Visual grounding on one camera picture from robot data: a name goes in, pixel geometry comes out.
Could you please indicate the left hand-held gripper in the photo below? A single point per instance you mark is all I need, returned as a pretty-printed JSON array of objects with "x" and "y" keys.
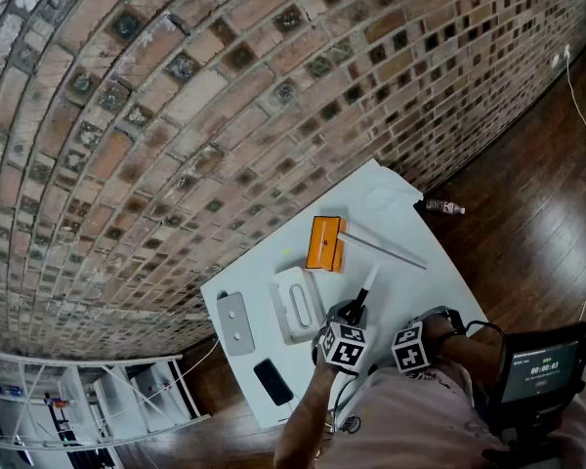
[{"x": 344, "y": 345}]

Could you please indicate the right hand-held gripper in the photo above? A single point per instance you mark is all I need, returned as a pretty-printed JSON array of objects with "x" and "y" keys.
[{"x": 410, "y": 352}]

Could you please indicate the white tissue box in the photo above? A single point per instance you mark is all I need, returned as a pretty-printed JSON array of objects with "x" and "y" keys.
[{"x": 284, "y": 311}]

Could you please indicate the person's right forearm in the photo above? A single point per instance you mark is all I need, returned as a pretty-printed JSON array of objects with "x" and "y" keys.
[{"x": 466, "y": 350}]

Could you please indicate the person's left forearm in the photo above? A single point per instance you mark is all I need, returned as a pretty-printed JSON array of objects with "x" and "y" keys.
[{"x": 305, "y": 418}]

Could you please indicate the person's light shirt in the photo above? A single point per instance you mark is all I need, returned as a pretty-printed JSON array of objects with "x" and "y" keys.
[{"x": 410, "y": 418}]

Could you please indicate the orange packet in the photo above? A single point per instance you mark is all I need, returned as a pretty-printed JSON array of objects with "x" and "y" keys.
[{"x": 324, "y": 242}]

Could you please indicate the black smartphone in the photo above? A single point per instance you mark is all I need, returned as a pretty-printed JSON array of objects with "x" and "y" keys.
[{"x": 272, "y": 381}]

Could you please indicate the grey power strip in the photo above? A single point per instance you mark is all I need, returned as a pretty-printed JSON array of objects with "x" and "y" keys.
[{"x": 234, "y": 323}]

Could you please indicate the black monitor screen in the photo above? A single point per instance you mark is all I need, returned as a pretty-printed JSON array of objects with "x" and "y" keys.
[{"x": 539, "y": 371}]

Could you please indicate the plastic bottle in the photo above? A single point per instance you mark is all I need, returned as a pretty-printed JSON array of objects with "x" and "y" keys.
[{"x": 442, "y": 206}]

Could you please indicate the white metal rack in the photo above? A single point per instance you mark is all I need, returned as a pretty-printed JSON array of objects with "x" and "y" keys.
[{"x": 102, "y": 398}]

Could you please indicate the white wall socket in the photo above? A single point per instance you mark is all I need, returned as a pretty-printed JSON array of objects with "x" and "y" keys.
[{"x": 556, "y": 59}]

